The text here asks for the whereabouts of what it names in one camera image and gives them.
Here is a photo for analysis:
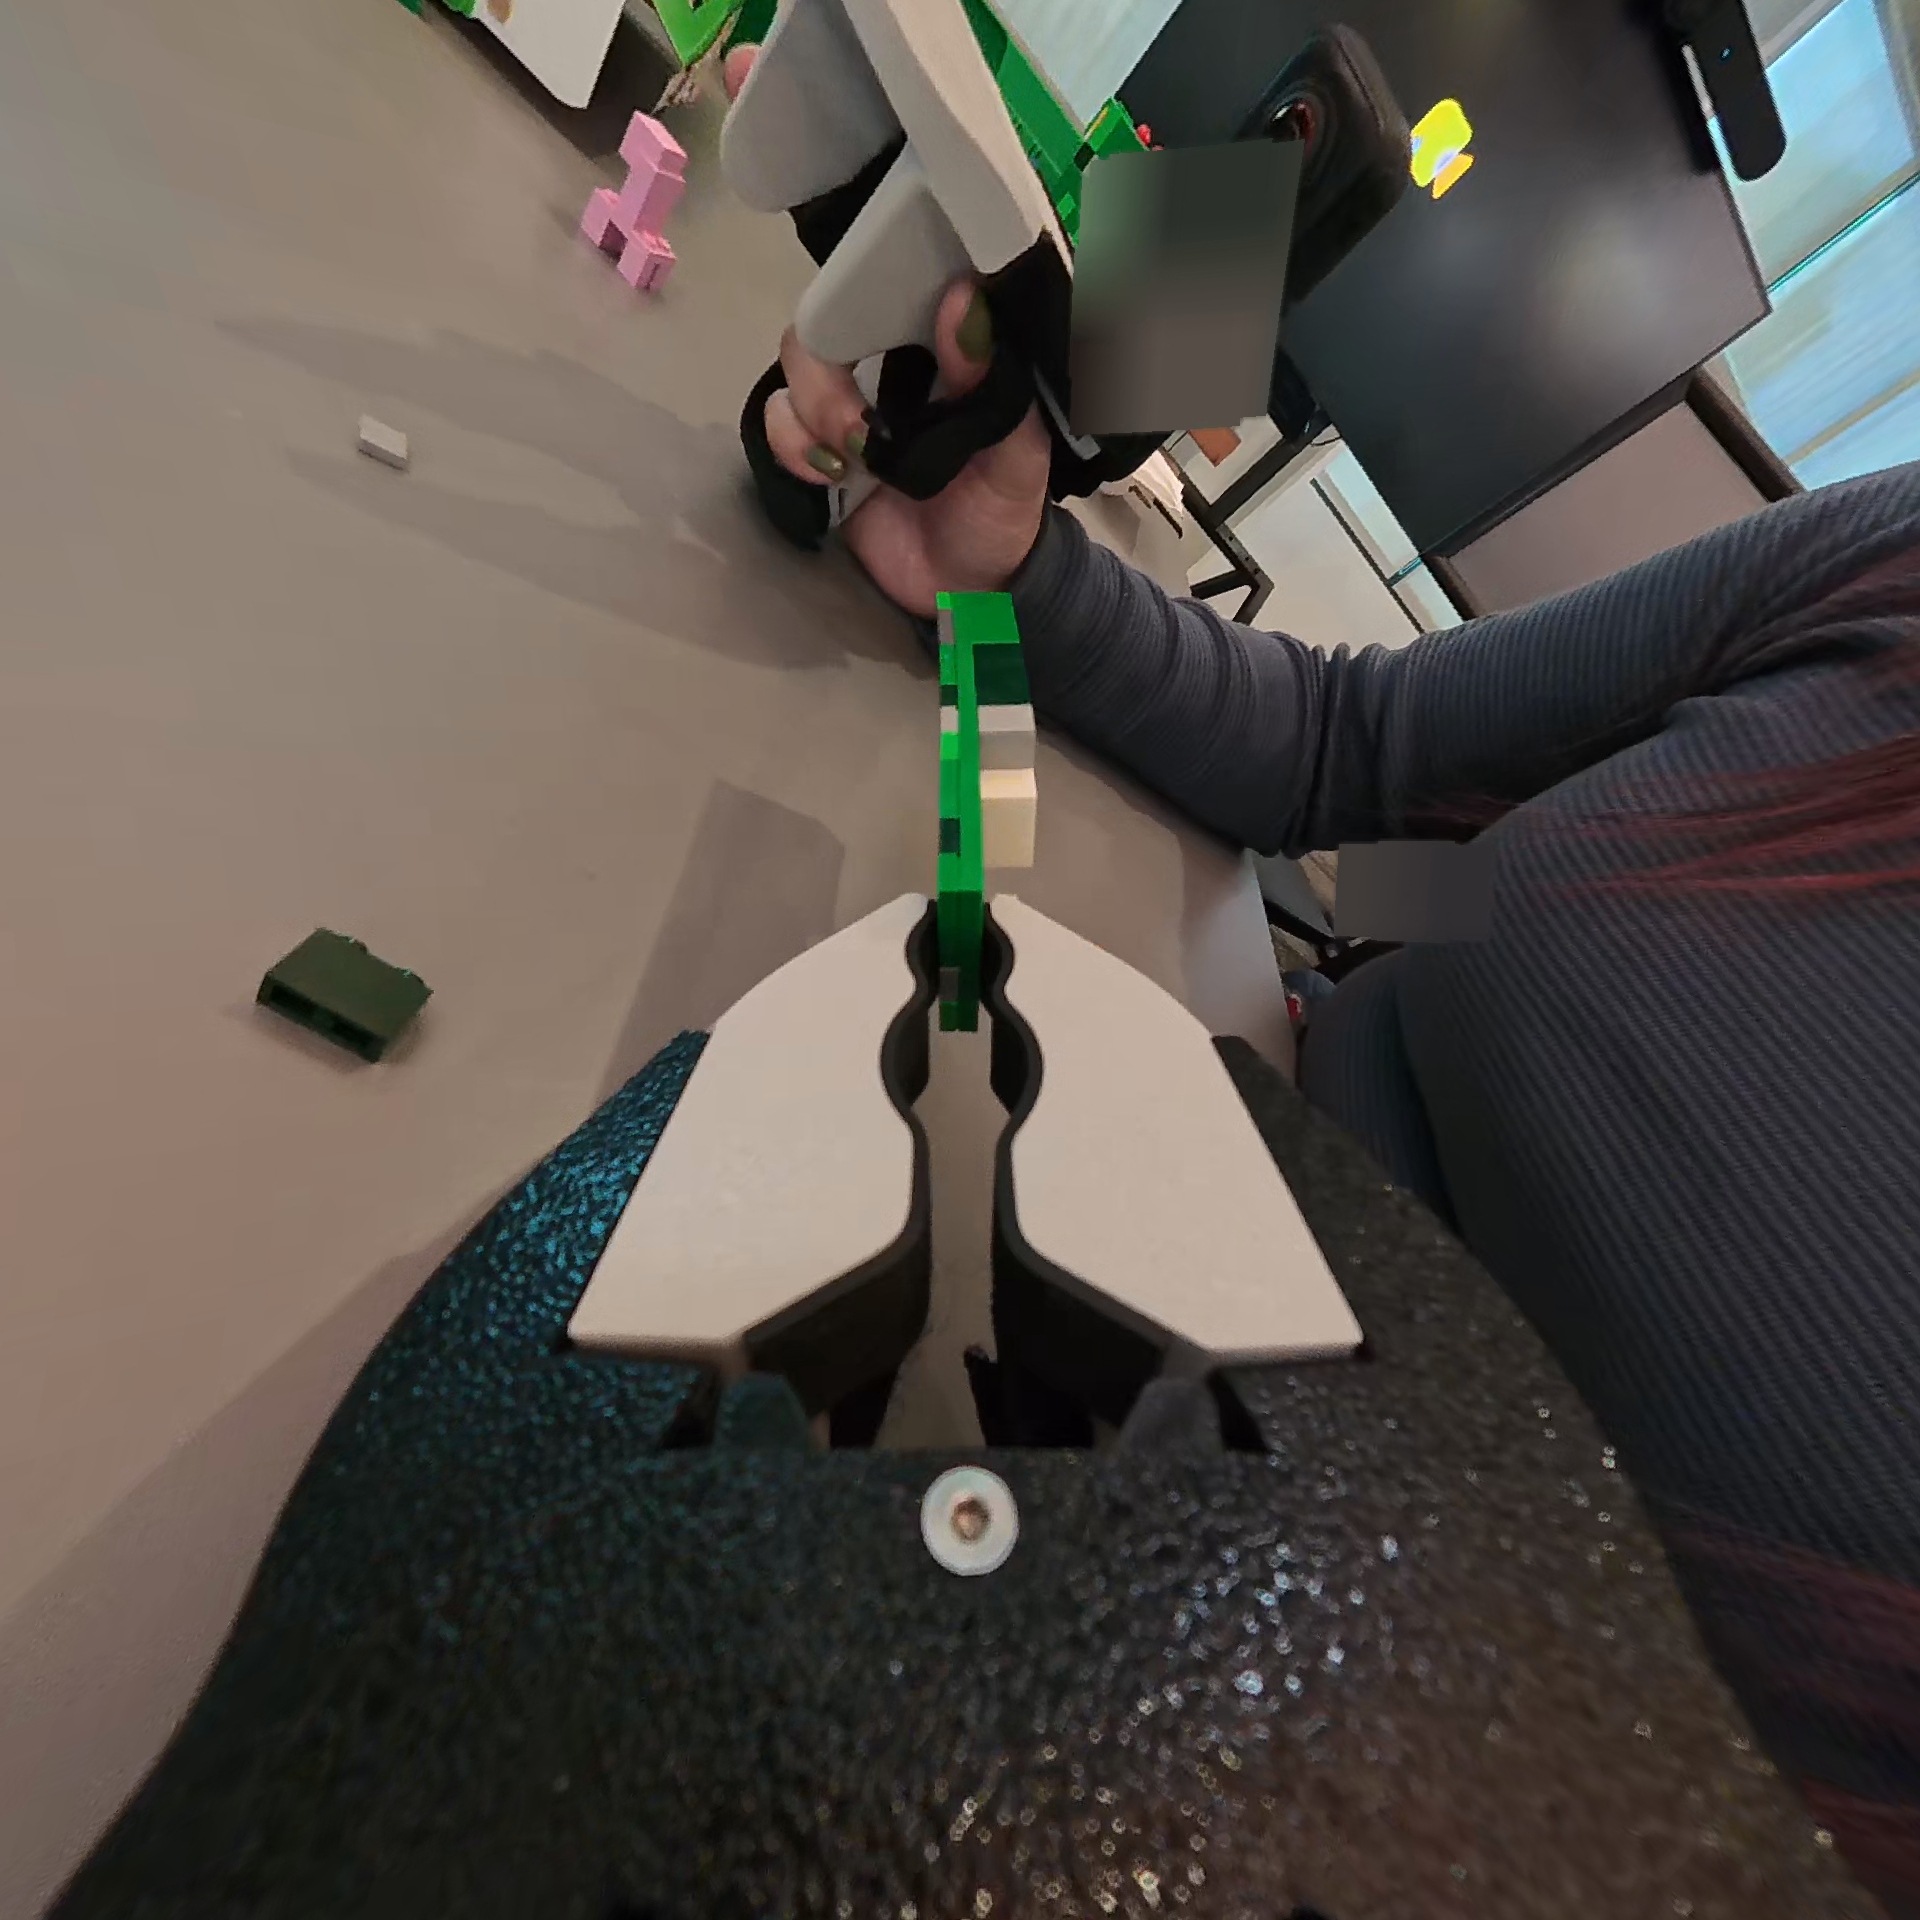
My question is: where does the person's torso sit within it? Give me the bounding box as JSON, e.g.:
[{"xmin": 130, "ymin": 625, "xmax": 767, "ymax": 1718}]
[{"xmin": 1295, "ymin": 461, "xmax": 1920, "ymax": 1920}]

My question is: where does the person's right hand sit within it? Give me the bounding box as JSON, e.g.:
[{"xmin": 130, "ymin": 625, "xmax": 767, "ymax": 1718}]
[{"xmin": 777, "ymin": 282, "xmax": 1055, "ymax": 622}]

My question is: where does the dark green brick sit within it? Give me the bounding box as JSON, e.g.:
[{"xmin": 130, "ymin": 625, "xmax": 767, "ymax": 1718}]
[{"xmin": 255, "ymin": 926, "xmax": 434, "ymax": 1066}]

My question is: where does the white book stand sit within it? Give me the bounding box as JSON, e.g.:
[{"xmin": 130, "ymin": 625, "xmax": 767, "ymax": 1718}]
[{"xmin": 432, "ymin": 0, "xmax": 635, "ymax": 112}]

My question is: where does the black webcam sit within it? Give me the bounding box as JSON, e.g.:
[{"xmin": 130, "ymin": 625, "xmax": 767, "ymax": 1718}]
[{"xmin": 1656, "ymin": 0, "xmax": 1789, "ymax": 185}]

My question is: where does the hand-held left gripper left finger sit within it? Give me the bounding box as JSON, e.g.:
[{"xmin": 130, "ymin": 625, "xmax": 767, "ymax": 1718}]
[{"xmin": 567, "ymin": 892, "xmax": 937, "ymax": 1423}]

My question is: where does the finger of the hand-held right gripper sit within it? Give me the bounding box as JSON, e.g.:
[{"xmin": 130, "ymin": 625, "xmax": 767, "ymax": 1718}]
[
  {"xmin": 715, "ymin": 0, "xmax": 911, "ymax": 214},
  {"xmin": 836, "ymin": 0, "xmax": 1085, "ymax": 278}
]

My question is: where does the grey desk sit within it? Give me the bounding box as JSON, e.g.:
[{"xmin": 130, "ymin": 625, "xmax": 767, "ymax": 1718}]
[{"xmin": 0, "ymin": 0, "xmax": 1295, "ymax": 1920}]

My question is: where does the pink brick figure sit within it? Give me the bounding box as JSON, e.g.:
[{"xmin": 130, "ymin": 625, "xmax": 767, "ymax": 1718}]
[{"xmin": 579, "ymin": 112, "xmax": 693, "ymax": 295}]

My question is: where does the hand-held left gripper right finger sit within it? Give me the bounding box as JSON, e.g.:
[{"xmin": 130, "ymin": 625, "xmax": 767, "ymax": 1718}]
[{"xmin": 983, "ymin": 895, "xmax": 1367, "ymax": 1426}]

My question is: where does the green and white brick assembly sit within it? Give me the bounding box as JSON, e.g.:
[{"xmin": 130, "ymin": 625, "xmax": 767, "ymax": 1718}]
[{"xmin": 932, "ymin": 588, "xmax": 1042, "ymax": 1038}]

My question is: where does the black monitor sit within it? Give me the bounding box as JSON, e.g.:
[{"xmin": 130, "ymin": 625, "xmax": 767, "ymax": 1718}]
[{"xmin": 1119, "ymin": 0, "xmax": 1817, "ymax": 559}]

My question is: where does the green printed instruction booklet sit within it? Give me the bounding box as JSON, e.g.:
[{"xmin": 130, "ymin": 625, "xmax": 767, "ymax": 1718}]
[{"xmin": 644, "ymin": 0, "xmax": 783, "ymax": 71}]

